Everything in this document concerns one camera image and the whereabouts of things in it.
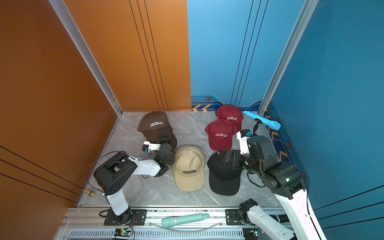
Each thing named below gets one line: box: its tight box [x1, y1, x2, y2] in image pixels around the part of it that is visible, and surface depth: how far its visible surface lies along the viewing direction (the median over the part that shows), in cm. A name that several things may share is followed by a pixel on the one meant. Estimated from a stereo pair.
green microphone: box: [161, 213, 210, 229], surface depth 72 cm
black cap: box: [207, 152, 243, 196], surface depth 85 cm
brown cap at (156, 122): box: [137, 111, 177, 148], surface depth 91 cm
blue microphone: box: [243, 110, 281, 131], surface depth 84 cm
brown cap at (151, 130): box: [141, 122, 178, 151], surface depth 89 cm
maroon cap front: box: [204, 119, 239, 151], surface depth 102 cm
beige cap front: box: [171, 145, 206, 192], surface depth 85 cm
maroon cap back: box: [215, 105, 244, 131], surface depth 114 cm
